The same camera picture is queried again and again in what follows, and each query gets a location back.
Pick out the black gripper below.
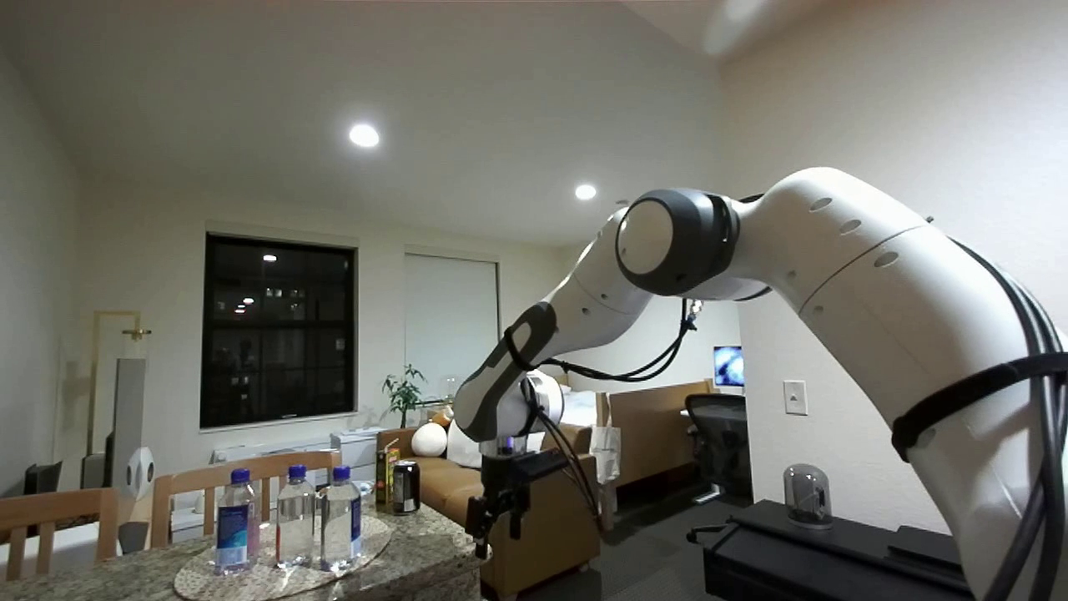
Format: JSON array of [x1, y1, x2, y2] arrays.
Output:
[[464, 451, 563, 545]]

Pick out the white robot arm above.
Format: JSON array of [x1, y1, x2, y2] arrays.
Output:
[[454, 166, 1068, 601]]

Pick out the tan armchair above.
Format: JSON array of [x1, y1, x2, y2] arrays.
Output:
[[378, 422, 602, 601]]

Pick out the dark drink can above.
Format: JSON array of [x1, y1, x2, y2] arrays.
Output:
[[395, 461, 420, 515]]

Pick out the potted green plant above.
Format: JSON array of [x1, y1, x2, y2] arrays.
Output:
[[384, 363, 424, 419]]

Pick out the wooden desk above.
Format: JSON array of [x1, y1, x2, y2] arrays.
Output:
[[606, 380, 710, 486]]

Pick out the right clear water bottle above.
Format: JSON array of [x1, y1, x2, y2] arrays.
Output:
[[321, 464, 361, 571]]

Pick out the clear water bottle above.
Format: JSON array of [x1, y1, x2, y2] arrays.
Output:
[[272, 464, 311, 569], [321, 464, 361, 571]]

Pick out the white window blind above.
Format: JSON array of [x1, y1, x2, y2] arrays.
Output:
[[405, 253, 498, 400]]

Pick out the middle clear water bottle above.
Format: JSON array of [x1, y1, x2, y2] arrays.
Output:
[[272, 464, 311, 569]]

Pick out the black office chair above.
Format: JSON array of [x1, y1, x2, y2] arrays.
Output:
[[685, 393, 752, 502]]

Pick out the computer monitor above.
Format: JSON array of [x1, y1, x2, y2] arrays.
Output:
[[715, 343, 743, 391]]

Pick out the black case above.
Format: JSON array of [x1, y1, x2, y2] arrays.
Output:
[[705, 502, 973, 601]]

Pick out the water bottle blue label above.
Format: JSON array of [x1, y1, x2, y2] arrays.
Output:
[[212, 468, 257, 575]]

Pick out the dark window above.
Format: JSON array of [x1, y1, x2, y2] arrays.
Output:
[[199, 234, 357, 428]]

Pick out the right wooden chair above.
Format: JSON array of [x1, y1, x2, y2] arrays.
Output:
[[149, 451, 340, 548]]

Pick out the wooden chair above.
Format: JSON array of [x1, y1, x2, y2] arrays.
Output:
[[0, 487, 116, 580], [149, 451, 340, 548]]

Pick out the ceiling light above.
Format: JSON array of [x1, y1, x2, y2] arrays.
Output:
[[572, 182, 602, 205], [346, 122, 384, 152]]

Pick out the clear glass jar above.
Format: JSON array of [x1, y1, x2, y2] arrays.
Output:
[[784, 464, 830, 525]]

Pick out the left wooden chair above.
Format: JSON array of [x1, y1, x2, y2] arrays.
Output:
[[0, 487, 116, 580]]

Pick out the wall light switch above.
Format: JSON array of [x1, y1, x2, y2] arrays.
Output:
[[781, 380, 806, 419]]

